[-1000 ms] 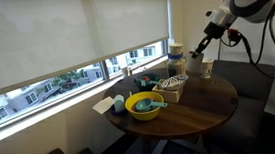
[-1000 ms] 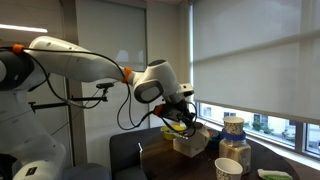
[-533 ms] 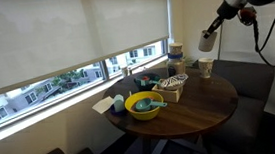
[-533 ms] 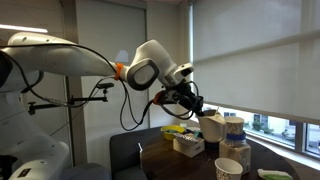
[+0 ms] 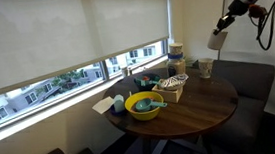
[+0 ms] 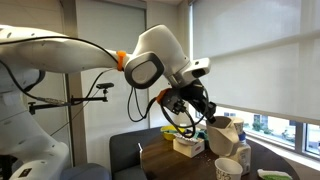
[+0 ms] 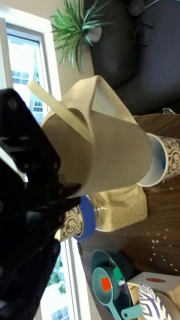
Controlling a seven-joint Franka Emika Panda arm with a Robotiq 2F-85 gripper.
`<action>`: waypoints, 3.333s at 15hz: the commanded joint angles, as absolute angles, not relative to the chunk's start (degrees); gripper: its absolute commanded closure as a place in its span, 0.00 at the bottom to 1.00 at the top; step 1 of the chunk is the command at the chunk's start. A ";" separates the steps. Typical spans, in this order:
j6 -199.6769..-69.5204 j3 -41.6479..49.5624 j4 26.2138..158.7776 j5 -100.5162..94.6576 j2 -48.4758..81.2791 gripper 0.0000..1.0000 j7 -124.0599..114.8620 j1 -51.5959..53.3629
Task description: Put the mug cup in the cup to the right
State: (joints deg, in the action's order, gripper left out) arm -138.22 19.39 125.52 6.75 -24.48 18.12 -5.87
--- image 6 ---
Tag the yellow bowl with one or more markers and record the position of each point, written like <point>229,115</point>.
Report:
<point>168,132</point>

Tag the white rectangular box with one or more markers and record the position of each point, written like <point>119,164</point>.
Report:
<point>188,149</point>

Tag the beige mug cup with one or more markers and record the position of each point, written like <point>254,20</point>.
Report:
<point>221,136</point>

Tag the dark grey chair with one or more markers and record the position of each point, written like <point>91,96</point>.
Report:
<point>125,153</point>

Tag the large grey roller blind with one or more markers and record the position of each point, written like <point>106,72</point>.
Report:
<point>260,60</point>

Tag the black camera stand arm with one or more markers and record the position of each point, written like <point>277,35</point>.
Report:
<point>83,99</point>

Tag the green white packet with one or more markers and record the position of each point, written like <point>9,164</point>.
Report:
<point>273,175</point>

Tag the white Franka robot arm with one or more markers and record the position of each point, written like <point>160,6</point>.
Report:
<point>60,55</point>

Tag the blue grey cushion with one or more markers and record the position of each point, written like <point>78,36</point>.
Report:
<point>85,172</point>

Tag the clear jar blue lid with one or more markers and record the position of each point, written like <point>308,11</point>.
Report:
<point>245,156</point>

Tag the dark teal bowl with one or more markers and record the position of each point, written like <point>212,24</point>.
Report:
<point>204,138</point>

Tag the black wrist camera orange mount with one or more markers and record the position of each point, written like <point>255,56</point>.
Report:
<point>173,101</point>

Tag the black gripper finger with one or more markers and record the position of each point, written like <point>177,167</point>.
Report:
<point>209,110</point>
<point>199,109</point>

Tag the brown patterned paper cup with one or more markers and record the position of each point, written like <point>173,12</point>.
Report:
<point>239,125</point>

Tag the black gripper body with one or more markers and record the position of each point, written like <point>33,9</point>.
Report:
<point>193,93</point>

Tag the narrow grey roller blind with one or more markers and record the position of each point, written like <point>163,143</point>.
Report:
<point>110,30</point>

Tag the white patterned paper cup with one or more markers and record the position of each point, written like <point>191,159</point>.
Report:
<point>228,170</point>

